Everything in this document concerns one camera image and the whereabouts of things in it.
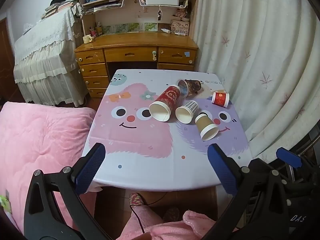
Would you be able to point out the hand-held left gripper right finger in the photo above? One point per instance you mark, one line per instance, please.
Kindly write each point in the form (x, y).
(222, 167)

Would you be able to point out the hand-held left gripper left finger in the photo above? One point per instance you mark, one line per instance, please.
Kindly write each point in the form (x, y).
(90, 166)

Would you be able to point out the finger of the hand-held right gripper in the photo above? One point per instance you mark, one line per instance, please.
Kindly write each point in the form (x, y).
(289, 158)

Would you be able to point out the brown ribbed paper cup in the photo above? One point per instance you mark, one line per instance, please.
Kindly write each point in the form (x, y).
(205, 126)

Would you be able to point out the checkered paper cup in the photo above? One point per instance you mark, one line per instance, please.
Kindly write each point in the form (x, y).
(187, 110)

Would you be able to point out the small red paper cup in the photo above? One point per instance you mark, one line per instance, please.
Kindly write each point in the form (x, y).
(220, 99)

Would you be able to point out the large red patterned paper cup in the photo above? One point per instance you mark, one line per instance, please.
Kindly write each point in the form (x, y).
(163, 103)

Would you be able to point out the dark brown patterned cup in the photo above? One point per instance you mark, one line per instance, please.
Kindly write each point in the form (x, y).
(191, 86)

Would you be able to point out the patterned slipper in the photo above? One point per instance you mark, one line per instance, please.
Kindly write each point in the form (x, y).
(171, 213)
(136, 199)

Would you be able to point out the cartoon printed tablecloth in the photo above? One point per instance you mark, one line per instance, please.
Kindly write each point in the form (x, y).
(150, 165)

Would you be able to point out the pink fleece blanket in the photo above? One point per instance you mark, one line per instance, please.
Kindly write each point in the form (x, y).
(37, 135)

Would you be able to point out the person's pink fleece legs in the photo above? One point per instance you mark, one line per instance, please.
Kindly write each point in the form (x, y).
(172, 226)

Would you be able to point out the white lace covered furniture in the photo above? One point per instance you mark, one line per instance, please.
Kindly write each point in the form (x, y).
(45, 55)

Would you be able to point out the white leaf print curtain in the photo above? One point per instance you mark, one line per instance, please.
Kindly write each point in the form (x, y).
(250, 42)

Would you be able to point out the cream mug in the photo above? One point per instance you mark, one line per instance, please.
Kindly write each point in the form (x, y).
(87, 39)

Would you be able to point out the wooden desk with drawers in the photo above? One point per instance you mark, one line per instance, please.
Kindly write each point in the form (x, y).
(130, 41)

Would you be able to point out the pen holder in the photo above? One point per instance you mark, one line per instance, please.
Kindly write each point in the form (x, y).
(93, 32)

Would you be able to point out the wooden door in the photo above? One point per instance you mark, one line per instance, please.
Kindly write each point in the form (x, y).
(5, 62)

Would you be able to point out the printed cardboard box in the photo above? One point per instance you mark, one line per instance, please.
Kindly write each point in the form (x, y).
(180, 26)

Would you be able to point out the white small bottle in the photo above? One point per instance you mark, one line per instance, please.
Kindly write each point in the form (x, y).
(166, 30)

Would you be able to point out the stack of books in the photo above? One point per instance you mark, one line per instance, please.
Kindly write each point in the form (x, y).
(56, 8)

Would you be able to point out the wooden bookshelf hutch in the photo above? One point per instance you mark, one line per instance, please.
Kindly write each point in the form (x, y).
(130, 7)

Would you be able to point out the hanging keys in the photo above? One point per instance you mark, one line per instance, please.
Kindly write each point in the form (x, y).
(159, 15)

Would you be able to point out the white long tray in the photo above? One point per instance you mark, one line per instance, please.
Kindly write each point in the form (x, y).
(162, 0)

